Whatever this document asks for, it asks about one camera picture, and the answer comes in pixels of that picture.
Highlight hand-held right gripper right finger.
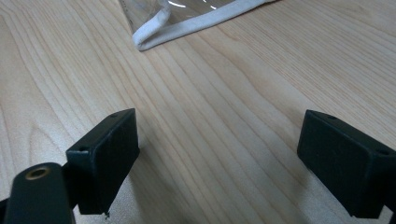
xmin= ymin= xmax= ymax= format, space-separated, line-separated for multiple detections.
xmin=297 ymin=109 xmax=396 ymax=219

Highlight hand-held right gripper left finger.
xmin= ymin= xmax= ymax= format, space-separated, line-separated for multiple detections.
xmin=65 ymin=107 xmax=140 ymax=217

